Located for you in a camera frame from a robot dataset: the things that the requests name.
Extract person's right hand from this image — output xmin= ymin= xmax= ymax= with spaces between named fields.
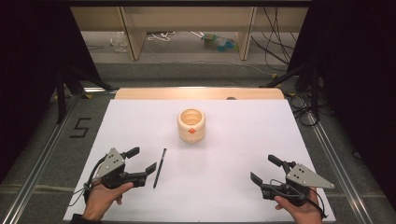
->
xmin=274 ymin=188 xmax=323 ymax=224

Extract white table cover sheet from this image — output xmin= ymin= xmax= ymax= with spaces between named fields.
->
xmin=63 ymin=98 xmax=337 ymax=223

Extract aluminium floor rail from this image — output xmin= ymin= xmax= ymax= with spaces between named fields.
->
xmin=306 ymin=112 xmax=375 ymax=224
xmin=0 ymin=92 xmax=83 ymax=224

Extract black curtain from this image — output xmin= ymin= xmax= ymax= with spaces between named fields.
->
xmin=0 ymin=0 xmax=105 ymax=185
xmin=287 ymin=0 xmax=396 ymax=213

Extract right hand-held gripper cable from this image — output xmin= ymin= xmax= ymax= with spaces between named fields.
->
xmin=269 ymin=178 xmax=330 ymax=219

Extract person's left hand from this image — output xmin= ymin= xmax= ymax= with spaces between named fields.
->
xmin=82 ymin=182 xmax=134 ymax=222

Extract black pencil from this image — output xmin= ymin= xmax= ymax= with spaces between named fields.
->
xmin=152 ymin=147 xmax=168 ymax=189

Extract coiled black floor cables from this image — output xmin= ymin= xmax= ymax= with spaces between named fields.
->
xmin=285 ymin=91 xmax=336 ymax=127

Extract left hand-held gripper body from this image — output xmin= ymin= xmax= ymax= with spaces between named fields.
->
xmin=92 ymin=147 xmax=140 ymax=190

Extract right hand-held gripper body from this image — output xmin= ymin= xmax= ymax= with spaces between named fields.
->
xmin=261 ymin=163 xmax=336 ymax=207

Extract clear plastic bag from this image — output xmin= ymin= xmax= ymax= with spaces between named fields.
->
xmin=109 ymin=31 xmax=130 ymax=53

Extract hand-held gripper cable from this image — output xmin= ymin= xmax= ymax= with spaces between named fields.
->
xmin=269 ymin=178 xmax=330 ymax=219
xmin=66 ymin=154 xmax=108 ymax=208

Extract white cable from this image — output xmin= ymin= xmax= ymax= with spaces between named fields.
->
xmin=147 ymin=30 xmax=177 ymax=43

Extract cream ribbed pen holder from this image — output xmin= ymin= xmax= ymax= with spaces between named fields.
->
xmin=177 ymin=107 xmax=206 ymax=144

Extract left hand-held gripper cable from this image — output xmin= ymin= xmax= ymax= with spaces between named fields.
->
xmin=66 ymin=154 xmax=108 ymax=208

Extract beige wooden shelf unit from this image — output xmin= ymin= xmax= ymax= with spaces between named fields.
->
xmin=70 ymin=6 xmax=310 ymax=62

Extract hanging black cables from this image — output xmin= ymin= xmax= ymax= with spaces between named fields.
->
xmin=249 ymin=7 xmax=301 ymax=73

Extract colourful plastic bag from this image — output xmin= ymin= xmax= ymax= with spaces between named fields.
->
xmin=201 ymin=32 xmax=240 ymax=53

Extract black metal stand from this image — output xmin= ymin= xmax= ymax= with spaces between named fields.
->
xmin=55 ymin=64 xmax=114 ymax=125
xmin=259 ymin=63 xmax=322 ymax=119

